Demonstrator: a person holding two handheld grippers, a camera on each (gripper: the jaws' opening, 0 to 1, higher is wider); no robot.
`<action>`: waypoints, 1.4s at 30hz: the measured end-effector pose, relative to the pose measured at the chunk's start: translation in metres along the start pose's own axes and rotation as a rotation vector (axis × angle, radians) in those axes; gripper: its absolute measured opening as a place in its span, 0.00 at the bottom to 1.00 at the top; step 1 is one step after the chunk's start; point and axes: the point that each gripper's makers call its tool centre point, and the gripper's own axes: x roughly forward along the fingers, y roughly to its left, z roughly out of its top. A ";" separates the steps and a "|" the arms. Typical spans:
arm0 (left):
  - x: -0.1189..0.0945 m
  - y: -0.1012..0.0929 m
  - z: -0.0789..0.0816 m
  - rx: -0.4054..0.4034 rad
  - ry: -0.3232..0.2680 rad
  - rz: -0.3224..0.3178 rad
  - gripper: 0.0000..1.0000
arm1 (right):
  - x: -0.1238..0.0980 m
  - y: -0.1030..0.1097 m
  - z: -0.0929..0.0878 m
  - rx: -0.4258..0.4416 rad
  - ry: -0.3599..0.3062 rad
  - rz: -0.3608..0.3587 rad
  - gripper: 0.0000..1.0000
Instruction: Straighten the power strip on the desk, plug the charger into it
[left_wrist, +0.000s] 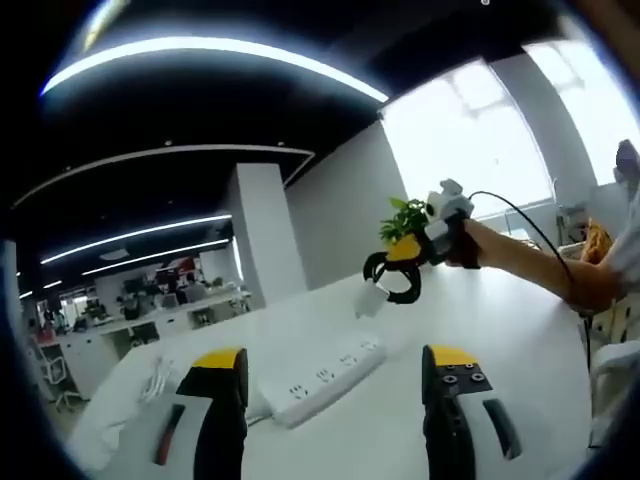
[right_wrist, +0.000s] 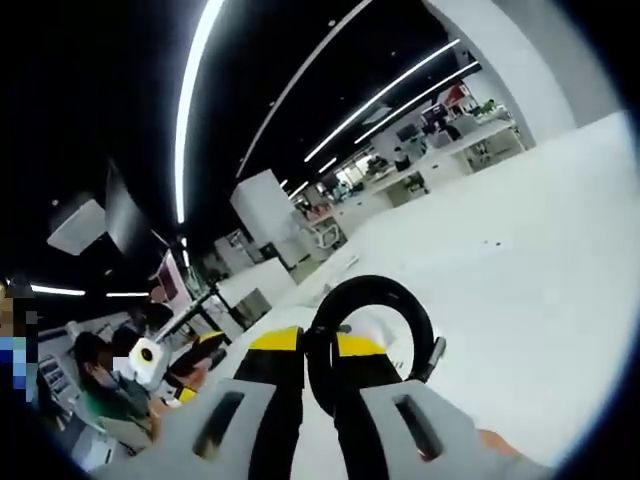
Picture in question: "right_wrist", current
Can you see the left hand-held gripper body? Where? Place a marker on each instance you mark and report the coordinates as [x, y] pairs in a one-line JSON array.
[[147, 362]]

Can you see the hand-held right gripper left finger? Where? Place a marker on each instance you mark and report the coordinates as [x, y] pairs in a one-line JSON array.
[[220, 425]]

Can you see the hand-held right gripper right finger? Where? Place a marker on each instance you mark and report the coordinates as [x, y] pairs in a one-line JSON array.
[[400, 425]]

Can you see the white desk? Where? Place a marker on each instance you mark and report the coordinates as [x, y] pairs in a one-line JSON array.
[[500, 300]]

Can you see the long ceiling light strip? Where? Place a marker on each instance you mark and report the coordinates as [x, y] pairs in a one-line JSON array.
[[192, 100]]

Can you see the person's right hand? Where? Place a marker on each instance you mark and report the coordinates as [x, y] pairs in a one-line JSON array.
[[500, 444]]

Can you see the computer monitor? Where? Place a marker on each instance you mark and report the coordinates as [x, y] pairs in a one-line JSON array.
[[172, 277]]

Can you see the white hanging panel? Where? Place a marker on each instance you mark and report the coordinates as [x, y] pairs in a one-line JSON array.
[[77, 227]]

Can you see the dark hanging screen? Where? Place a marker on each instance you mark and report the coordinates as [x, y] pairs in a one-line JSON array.
[[122, 210]]

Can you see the white office chair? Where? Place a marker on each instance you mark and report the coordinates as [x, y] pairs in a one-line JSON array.
[[327, 235]]

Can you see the white office workstation row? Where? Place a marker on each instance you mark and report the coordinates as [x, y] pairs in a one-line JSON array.
[[450, 150]]

